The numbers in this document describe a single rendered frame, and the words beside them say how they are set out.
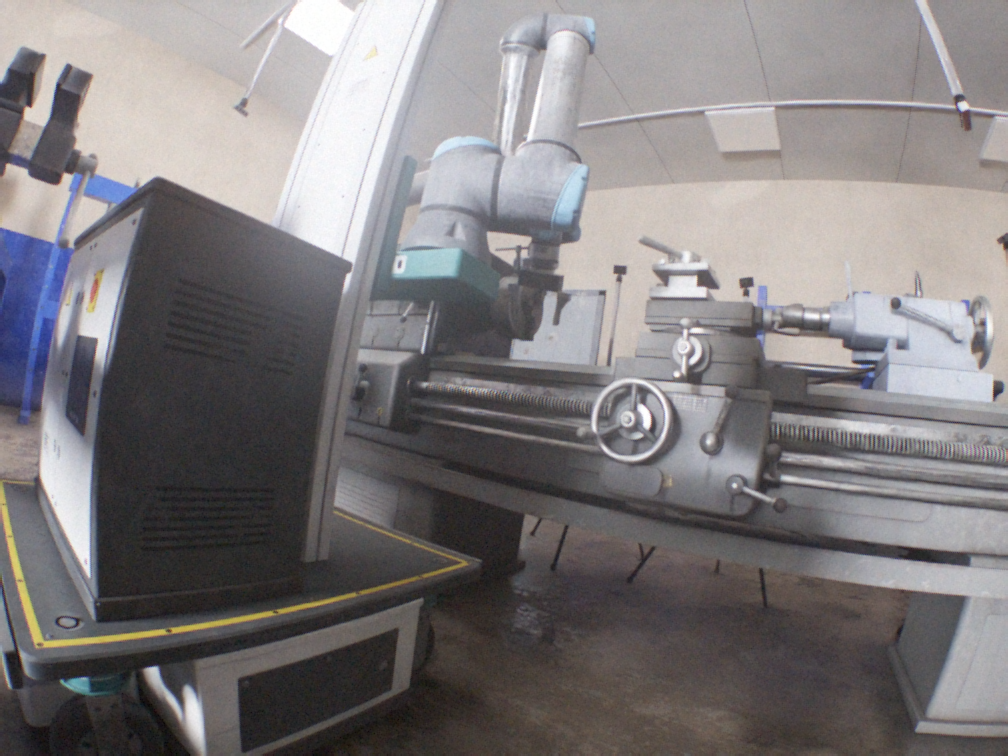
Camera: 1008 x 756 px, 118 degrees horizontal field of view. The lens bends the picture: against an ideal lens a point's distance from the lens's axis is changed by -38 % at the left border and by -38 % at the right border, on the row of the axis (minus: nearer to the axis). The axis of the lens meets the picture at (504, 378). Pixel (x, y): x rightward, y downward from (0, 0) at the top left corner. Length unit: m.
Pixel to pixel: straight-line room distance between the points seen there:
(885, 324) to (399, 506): 1.70
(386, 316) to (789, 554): 1.66
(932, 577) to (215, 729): 1.32
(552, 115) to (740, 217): 4.14
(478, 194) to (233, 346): 0.57
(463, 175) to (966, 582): 1.39
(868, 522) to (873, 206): 4.17
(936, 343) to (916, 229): 3.71
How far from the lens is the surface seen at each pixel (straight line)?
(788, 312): 1.58
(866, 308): 1.55
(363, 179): 1.01
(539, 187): 0.98
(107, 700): 0.73
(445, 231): 0.94
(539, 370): 1.53
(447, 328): 1.85
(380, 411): 1.74
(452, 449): 1.72
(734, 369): 1.18
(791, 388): 1.30
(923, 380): 1.46
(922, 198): 5.39
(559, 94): 1.19
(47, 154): 0.99
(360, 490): 1.96
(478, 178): 0.99
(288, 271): 0.69
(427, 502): 1.70
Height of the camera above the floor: 0.64
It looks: 5 degrees up
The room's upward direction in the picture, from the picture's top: 9 degrees clockwise
